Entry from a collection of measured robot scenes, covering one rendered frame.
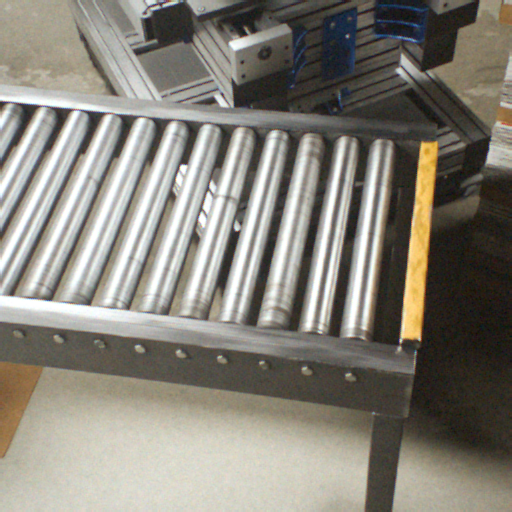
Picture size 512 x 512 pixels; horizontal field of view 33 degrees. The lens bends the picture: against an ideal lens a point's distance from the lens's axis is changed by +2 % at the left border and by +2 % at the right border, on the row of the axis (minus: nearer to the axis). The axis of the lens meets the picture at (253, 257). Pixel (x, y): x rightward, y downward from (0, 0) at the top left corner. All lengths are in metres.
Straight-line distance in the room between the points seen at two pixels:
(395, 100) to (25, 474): 1.43
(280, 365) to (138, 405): 0.95
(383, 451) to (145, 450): 0.82
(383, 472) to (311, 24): 1.05
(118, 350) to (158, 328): 0.08
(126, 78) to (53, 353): 1.44
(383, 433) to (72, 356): 0.51
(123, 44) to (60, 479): 1.38
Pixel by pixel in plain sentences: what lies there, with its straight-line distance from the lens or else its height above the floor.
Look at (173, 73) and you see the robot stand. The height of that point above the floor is 0.21.
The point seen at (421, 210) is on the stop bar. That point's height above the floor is 0.82.
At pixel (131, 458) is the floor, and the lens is 2.14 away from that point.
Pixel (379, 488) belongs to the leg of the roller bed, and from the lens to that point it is 1.60.
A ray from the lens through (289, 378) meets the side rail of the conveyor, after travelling 1.33.
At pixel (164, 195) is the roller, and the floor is 0.79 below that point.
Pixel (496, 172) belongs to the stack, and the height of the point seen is 0.46.
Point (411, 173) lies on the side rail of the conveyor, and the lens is 1.66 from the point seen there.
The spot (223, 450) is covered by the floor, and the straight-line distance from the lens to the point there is 2.12.
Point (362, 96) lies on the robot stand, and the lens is 2.59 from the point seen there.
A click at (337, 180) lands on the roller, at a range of 1.52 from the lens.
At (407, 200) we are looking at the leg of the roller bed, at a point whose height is 0.64.
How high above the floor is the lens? 1.87
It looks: 50 degrees down
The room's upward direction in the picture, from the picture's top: 5 degrees counter-clockwise
